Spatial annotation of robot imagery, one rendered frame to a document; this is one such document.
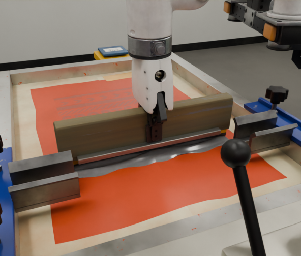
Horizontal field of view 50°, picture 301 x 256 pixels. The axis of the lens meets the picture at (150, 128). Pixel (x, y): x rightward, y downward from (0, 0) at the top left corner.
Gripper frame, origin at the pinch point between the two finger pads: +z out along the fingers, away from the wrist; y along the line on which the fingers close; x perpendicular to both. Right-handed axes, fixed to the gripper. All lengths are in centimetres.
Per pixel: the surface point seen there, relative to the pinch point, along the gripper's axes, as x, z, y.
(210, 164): -9.0, 5.6, -8.6
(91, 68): 1.5, 3.3, 48.7
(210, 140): -12.8, 4.9, -2.0
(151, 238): 9.4, 1.6, -24.2
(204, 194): -3.6, 5.5, -15.6
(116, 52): -12, 4, 65
